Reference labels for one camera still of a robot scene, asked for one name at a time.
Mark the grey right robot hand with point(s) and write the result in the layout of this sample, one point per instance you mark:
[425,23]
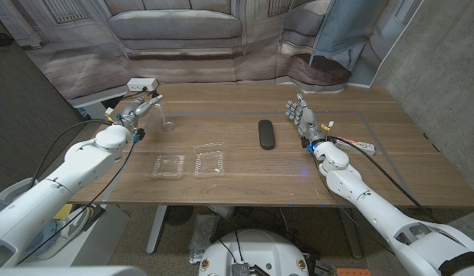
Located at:
[308,120]

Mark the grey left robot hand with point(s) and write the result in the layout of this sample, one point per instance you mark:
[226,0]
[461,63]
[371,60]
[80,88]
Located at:
[135,111]

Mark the clear dispenser bottle black cap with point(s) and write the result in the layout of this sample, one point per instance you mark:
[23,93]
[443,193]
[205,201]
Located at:
[166,122]

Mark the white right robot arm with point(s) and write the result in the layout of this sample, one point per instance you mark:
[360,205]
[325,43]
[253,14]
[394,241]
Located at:
[379,207]

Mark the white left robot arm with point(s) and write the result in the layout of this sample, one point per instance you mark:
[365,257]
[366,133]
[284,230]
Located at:
[68,172]

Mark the black glasses case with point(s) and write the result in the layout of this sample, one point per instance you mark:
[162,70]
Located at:
[266,134]

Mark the clear plastic clamshell container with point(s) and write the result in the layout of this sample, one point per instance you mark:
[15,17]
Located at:
[208,163]

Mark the white power strip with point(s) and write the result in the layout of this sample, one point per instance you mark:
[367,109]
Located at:
[142,84]

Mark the white low stand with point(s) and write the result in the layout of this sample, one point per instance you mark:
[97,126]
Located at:
[97,102]

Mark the printed living room backdrop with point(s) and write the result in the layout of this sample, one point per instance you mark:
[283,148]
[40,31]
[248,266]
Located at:
[175,57]

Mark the black round fan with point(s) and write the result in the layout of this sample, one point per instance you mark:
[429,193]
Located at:
[179,214]

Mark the white table leg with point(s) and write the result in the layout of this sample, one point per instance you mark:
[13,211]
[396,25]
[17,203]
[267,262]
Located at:
[352,234]
[156,230]

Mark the grey white sneaker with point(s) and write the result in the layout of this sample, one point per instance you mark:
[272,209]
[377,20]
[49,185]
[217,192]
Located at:
[74,226]

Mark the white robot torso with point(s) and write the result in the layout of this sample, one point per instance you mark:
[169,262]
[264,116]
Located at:
[256,249]

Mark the clear plastic bag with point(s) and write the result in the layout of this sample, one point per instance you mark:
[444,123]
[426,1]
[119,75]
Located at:
[203,237]

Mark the white plastic bin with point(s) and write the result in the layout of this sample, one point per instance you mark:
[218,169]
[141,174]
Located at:
[12,191]

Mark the black round object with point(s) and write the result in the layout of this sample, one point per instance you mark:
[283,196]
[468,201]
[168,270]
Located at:
[3,39]

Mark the person's leg in jeans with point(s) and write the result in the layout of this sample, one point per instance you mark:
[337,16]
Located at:
[45,237]

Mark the orange box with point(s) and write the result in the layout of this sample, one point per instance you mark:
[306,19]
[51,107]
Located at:
[353,272]

